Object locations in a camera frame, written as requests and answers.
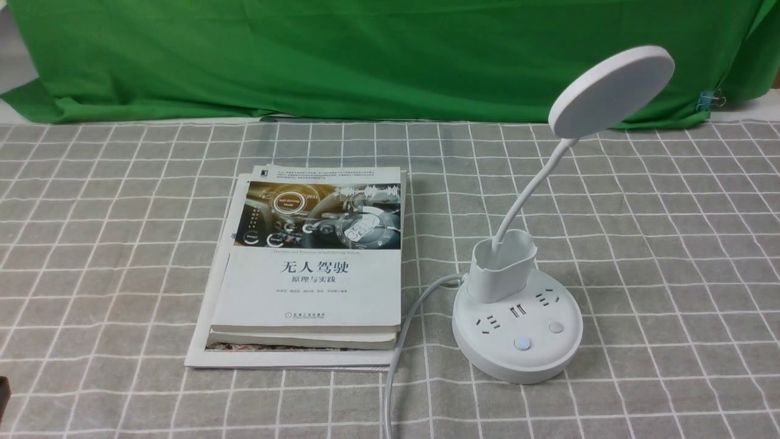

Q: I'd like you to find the grey checkered tablecloth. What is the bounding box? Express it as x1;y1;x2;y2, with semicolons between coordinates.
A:
1;121;779;438

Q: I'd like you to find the white self-driving textbook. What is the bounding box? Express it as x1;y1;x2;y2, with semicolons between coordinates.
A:
211;166;406;334

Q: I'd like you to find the green backdrop cloth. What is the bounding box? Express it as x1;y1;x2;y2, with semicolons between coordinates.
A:
2;1;778;128

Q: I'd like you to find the blue binder clip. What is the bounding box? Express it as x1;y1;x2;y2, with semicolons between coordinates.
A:
695;89;727;112

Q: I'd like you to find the white lamp power cable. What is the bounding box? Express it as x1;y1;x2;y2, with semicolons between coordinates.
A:
381;273;469;439

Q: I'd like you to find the thin white bottom book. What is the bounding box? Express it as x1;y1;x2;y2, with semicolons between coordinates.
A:
185;165;406;370

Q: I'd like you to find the white desk lamp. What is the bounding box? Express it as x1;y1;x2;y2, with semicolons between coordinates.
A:
452;45;675;385

